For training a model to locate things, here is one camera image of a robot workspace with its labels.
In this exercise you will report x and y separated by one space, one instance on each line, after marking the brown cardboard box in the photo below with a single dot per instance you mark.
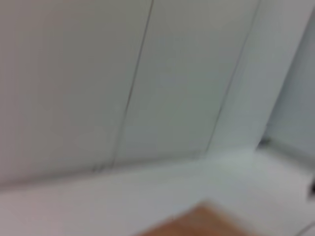
197 223

